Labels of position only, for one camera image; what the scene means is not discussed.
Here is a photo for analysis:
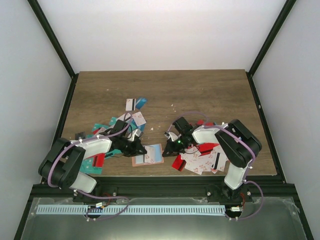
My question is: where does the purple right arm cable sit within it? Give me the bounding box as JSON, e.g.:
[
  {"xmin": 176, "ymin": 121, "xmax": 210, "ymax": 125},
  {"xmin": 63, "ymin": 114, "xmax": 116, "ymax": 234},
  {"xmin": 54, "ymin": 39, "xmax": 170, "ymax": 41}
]
[{"xmin": 167, "ymin": 111, "xmax": 265, "ymax": 221}]

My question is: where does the blue card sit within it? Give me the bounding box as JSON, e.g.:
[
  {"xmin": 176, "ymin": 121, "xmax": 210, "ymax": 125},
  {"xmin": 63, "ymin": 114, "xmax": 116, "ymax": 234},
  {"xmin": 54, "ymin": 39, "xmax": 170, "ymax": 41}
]
[{"xmin": 135, "ymin": 97, "xmax": 148, "ymax": 110}]

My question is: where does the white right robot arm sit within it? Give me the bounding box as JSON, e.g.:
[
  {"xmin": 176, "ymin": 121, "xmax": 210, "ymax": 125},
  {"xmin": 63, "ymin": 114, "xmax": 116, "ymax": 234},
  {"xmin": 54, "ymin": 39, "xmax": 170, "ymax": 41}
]
[{"xmin": 162, "ymin": 116, "xmax": 262, "ymax": 202}]

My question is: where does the red card with stripe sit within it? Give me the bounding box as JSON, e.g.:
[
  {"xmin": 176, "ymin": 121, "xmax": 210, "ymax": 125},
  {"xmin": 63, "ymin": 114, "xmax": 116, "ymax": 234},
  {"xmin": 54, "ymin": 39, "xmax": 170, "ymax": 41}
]
[{"xmin": 171, "ymin": 155, "xmax": 187, "ymax": 172}]

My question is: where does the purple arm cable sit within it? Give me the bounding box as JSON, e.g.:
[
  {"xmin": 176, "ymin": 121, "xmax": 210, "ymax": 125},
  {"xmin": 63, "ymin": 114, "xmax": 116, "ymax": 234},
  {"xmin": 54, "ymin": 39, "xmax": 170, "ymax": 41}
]
[
  {"xmin": 167, "ymin": 111, "xmax": 265, "ymax": 221},
  {"xmin": 47, "ymin": 112, "xmax": 133, "ymax": 222}
]

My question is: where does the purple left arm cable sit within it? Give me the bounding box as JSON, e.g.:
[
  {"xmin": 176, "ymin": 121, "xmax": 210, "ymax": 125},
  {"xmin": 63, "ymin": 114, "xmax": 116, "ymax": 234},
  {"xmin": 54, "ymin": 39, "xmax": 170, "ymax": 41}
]
[{"xmin": 47, "ymin": 112, "xmax": 133, "ymax": 222}]

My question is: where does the light blue slotted rail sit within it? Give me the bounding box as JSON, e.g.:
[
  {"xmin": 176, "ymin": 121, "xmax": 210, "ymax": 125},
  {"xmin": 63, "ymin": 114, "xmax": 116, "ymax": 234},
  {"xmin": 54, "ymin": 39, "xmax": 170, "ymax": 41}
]
[{"xmin": 35, "ymin": 204, "xmax": 226, "ymax": 216}]

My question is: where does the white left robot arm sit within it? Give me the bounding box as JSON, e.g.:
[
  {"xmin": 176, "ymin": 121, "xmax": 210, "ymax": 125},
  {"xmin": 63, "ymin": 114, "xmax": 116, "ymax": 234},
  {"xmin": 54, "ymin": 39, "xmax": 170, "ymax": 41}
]
[{"xmin": 38, "ymin": 120, "xmax": 147, "ymax": 202}]

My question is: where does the black aluminium frame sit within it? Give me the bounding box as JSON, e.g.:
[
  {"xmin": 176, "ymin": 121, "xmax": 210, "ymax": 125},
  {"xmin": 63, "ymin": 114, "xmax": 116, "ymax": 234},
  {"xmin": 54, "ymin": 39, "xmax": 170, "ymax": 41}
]
[{"xmin": 14, "ymin": 0, "xmax": 314, "ymax": 240}]

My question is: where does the white card with stripe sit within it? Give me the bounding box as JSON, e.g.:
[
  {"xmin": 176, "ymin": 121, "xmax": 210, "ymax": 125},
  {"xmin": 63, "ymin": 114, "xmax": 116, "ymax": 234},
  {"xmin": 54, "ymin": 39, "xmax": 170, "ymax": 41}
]
[{"xmin": 125, "ymin": 98, "xmax": 136, "ymax": 112}]

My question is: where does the black membership card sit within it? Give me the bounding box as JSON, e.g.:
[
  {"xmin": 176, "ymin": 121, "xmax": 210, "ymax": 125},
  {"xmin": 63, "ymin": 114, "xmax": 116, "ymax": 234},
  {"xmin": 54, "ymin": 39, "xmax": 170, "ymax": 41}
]
[{"xmin": 74, "ymin": 131, "xmax": 86, "ymax": 140}]

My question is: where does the pink leather card holder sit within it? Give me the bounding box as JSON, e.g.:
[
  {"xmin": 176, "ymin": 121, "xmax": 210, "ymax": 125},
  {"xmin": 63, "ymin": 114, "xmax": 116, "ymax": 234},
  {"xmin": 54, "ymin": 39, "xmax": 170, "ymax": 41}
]
[{"xmin": 132, "ymin": 144, "xmax": 164, "ymax": 167}]

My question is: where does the teal card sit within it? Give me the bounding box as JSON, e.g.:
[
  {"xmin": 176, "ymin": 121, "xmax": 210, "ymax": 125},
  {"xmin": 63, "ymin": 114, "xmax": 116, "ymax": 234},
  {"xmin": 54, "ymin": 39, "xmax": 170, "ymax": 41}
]
[{"xmin": 79, "ymin": 158, "xmax": 103, "ymax": 175}]

